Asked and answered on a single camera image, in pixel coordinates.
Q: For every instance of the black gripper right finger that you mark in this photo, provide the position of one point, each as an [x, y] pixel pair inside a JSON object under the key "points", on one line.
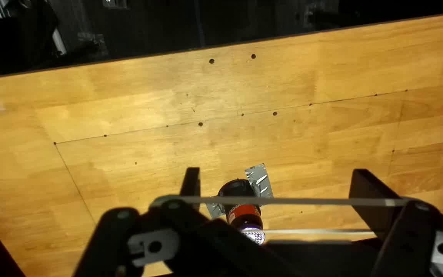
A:
{"points": [[411, 240]]}

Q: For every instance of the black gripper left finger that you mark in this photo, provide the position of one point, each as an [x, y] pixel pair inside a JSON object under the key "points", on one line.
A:
{"points": [[180, 240]]}

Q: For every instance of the dark bottle with red label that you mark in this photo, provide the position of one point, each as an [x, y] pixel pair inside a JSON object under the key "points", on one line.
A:
{"points": [[243, 212]]}

